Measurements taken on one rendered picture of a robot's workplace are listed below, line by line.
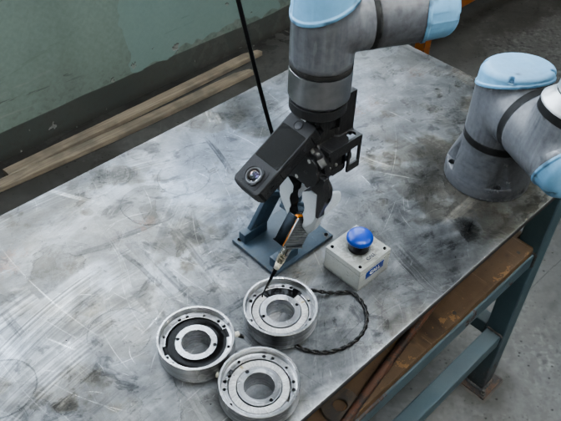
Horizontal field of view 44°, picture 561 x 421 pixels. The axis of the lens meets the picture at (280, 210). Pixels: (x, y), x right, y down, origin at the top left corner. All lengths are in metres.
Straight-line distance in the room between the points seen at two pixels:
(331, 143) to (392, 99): 0.58
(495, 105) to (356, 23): 0.43
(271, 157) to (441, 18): 0.25
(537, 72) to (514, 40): 2.28
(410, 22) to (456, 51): 2.47
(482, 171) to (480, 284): 0.31
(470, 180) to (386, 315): 0.32
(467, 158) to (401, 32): 0.47
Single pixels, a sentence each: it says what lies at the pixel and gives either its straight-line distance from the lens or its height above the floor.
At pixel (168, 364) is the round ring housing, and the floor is 0.84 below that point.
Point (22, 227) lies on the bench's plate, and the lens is 1.20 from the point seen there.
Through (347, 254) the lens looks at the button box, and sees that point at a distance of 1.04.
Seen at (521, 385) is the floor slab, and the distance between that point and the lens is 2.02.
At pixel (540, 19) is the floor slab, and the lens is 3.66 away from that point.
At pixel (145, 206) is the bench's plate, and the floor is 0.80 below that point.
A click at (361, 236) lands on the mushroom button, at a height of 0.87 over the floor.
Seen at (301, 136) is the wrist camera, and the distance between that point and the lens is 0.84.
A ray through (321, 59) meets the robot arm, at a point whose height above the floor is 1.20.
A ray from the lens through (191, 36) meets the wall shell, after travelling 2.91.
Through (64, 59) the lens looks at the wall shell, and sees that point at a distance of 2.60.
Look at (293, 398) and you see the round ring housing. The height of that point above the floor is 0.84.
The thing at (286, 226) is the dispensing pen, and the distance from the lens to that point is 0.94.
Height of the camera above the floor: 1.61
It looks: 44 degrees down
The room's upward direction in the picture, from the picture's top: 2 degrees clockwise
